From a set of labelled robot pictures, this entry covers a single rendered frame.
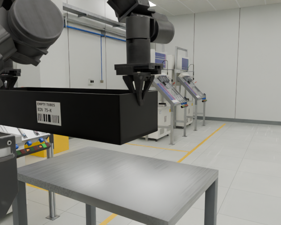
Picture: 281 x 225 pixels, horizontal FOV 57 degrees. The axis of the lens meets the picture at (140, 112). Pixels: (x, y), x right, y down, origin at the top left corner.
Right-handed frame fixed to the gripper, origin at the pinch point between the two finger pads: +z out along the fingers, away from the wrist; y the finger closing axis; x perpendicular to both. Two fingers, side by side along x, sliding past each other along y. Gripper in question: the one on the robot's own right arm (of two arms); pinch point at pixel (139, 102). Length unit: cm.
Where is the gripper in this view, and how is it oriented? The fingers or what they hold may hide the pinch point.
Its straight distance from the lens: 63.0
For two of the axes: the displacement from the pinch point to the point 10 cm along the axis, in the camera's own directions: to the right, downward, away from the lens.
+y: -8.4, -0.6, 5.3
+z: 0.2, 9.9, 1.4
